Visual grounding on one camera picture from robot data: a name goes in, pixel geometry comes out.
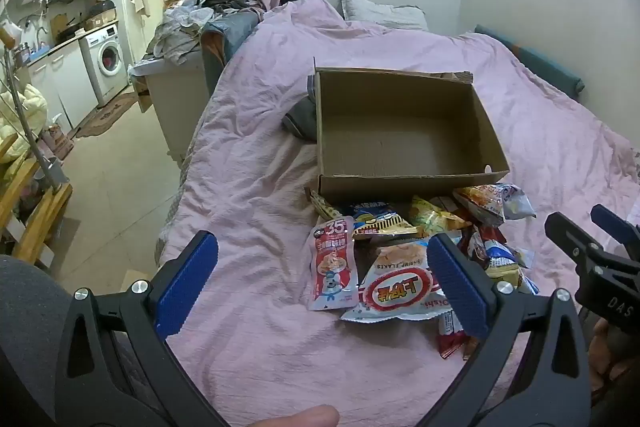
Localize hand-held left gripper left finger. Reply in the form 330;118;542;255
55;229;231;427

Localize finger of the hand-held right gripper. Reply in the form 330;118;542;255
544;212;608;270
590;204;640;253

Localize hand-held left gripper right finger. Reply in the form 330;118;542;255
426;232;593;427

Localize small red packet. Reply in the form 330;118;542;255
437;307;471;360

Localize small blue white packet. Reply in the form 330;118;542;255
482;239;536;280

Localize white bag with red oval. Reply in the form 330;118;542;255
340;242;453;324

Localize yellow chip bag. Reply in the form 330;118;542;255
407;195;471;238

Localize white blue orange snack bag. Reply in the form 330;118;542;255
452;183;537;228

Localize pink red snack pouch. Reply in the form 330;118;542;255
307;218;360;312

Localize small yellow packet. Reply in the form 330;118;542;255
310;189;341;220

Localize brown cardboard box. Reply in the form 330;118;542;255
306;57;511;206

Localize person's right hand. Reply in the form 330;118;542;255
590;319;640;408

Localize person's left hand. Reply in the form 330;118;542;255
247;405;341;427

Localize flat cardboard piece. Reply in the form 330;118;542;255
120;268;156;295

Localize pink blanket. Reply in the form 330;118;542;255
155;0;640;427

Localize wooden rack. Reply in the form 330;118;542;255
0;157;73;265

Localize person's grey trousers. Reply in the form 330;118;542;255
0;255;76;427

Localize white bedside cabinet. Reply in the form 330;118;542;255
129;57;211;168

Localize teal bolster cushion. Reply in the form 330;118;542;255
474;25;585;100

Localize metal clamp pole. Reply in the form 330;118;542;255
0;47;68;192

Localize brown floor mat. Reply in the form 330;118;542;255
75;92;138;138

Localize dark grey cloth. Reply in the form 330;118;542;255
281;98;318;142

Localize white kitchen cabinet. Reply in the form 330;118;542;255
27;41;98;130

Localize pale yellow quilt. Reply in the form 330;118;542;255
0;82;48;165

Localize white washing machine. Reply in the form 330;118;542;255
79;23;130;108

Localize blue jeans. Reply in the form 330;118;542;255
200;9;261;92

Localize pile of light clothes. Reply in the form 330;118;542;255
145;0;216;65

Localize grey pillow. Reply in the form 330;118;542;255
340;0;430;32

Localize small cardboard box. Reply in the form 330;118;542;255
85;0;118;32

